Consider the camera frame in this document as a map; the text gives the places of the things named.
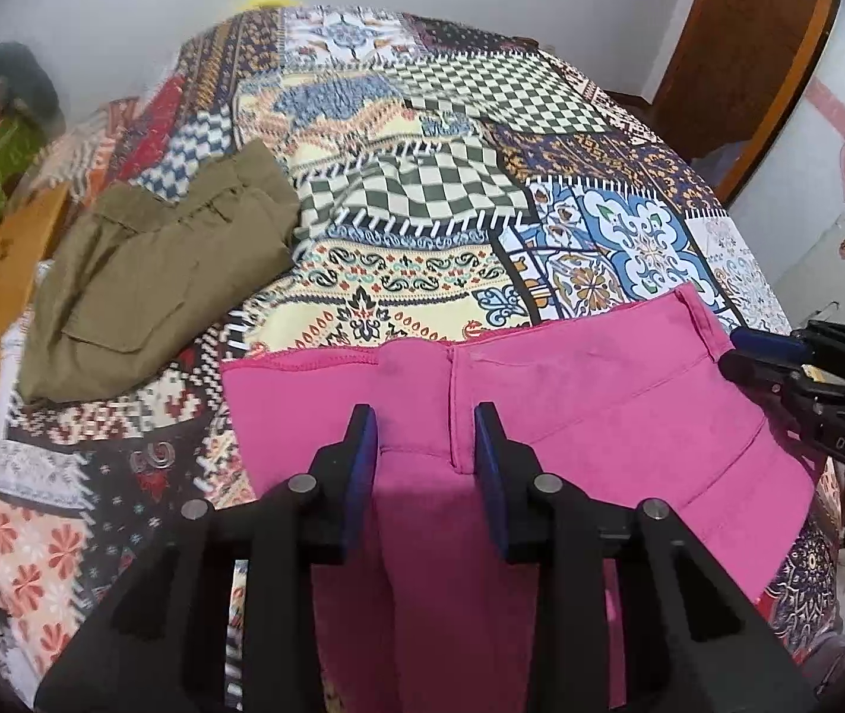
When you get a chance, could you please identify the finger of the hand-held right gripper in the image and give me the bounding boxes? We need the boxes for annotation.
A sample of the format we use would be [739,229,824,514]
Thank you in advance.
[730,321,845,367]
[717,351,840,418]

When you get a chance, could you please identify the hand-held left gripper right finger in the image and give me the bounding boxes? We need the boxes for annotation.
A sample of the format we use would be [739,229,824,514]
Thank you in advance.
[473,401,816,713]

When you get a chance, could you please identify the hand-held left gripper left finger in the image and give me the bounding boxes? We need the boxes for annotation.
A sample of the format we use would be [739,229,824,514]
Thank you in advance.
[34,402,380,713]

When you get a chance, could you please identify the pink pants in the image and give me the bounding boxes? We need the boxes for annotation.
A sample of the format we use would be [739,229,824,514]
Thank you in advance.
[220,283,816,713]

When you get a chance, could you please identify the olive green pants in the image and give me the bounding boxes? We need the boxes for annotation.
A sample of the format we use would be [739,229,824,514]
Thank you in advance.
[17,140,300,406]

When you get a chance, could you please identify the white appliance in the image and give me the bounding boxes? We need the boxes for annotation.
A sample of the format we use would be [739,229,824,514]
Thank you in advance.
[774,208,845,337]

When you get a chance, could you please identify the wooden door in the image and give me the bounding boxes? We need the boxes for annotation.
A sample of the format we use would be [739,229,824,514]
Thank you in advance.
[648,0,843,203]

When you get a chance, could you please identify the patchwork printed blanket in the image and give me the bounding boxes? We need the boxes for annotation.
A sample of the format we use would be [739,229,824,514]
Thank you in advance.
[0,4,839,713]

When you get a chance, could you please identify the grey stuffed bag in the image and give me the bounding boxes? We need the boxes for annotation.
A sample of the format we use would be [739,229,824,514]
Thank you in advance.
[0,40,65,129]

